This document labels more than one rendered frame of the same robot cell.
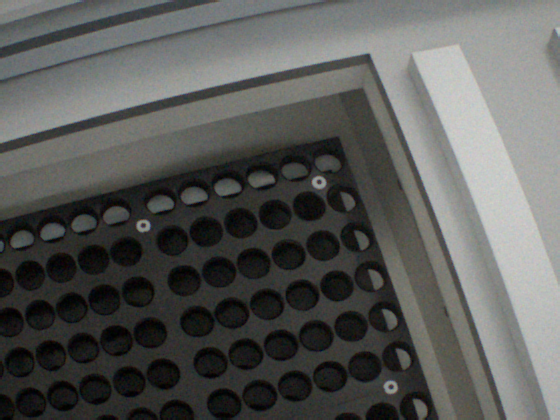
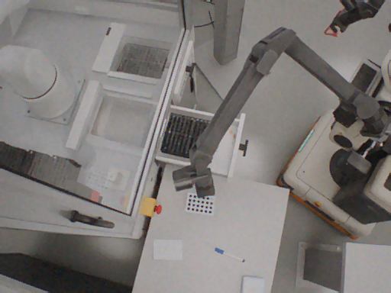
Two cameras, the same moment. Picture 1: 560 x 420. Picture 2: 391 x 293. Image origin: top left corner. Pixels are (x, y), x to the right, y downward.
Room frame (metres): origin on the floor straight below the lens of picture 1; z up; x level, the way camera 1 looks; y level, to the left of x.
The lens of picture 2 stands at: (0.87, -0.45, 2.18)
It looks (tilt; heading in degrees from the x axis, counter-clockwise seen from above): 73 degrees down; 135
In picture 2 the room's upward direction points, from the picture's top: 7 degrees counter-clockwise
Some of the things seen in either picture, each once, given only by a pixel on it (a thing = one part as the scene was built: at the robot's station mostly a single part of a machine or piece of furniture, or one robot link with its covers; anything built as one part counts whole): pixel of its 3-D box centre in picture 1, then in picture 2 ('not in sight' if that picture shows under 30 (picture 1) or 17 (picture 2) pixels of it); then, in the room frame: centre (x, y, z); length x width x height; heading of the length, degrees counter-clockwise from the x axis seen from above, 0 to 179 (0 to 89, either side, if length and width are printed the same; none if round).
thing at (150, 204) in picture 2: not in sight; (150, 207); (0.60, -0.48, 0.88); 0.07 x 0.05 x 0.07; 115
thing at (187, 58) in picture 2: not in sight; (184, 72); (0.31, 0.10, 0.87); 0.29 x 0.02 x 0.11; 115
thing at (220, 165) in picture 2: not in sight; (189, 138); (0.54, -0.15, 0.86); 0.40 x 0.26 x 0.06; 25
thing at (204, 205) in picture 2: not in sight; (200, 204); (0.75, -0.34, 0.78); 0.12 x 0.08 x 0.04; 29
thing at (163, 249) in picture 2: not in sight; (167, 249); (0.76, -0.58, 0.77); 0.13 x 0.09 x 0.02; 38
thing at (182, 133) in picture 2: not in sight; (190, 138); (0.54, -0.14, 0.87); 0.22 x 0.18 x 0.06; 25
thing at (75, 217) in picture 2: not in sight; (96, 221); (0.64, -0.57, 1.45); 0.05 x 0.03 x 0.19; 25
